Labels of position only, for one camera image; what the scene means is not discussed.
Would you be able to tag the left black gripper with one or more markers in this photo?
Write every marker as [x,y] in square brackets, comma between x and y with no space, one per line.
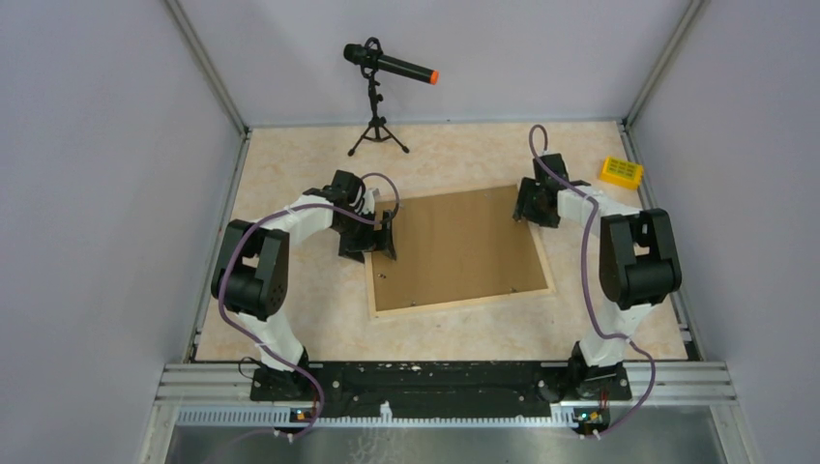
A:
[353,248]

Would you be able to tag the aluminium rail front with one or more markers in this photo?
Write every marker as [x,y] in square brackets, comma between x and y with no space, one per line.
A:
[680,412]

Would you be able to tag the black tripod mic stand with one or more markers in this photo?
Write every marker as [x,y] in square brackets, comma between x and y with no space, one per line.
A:
[376,130]

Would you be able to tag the black microphone orange tip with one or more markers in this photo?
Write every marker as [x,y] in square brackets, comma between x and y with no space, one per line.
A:
[391,63]

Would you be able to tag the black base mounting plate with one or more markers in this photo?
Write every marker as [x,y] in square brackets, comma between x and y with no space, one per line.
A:
[441,390]

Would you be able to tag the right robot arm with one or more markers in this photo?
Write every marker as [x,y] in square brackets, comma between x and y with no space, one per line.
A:
[629,265]

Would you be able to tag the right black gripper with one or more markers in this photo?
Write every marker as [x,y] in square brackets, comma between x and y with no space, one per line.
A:
[523,207]

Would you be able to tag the yellow rectangular block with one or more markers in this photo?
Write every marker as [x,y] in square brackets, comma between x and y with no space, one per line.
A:
[622,173]

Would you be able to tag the brown cardboard backing board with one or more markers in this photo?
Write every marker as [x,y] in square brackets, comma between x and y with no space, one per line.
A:
[461,250]

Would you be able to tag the light wooden picture frame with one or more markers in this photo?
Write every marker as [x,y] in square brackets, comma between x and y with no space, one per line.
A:
[461,304]

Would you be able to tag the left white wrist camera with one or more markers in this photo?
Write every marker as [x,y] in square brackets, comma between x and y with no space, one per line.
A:
[369,201]

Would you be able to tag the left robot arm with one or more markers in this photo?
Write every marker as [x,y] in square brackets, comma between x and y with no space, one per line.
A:
[250,280]

